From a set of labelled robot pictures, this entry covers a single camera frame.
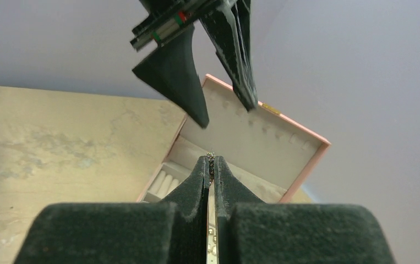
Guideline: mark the pink jewelry box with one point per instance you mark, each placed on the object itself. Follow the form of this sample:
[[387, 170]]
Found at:
[[268, 152]]

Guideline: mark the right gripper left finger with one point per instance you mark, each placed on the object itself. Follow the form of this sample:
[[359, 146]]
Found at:
[[173, 230]]

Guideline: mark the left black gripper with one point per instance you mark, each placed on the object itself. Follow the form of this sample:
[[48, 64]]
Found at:
[[170, 69]]

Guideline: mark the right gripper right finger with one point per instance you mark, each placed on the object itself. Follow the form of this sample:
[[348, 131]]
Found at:
[[253, 231]]

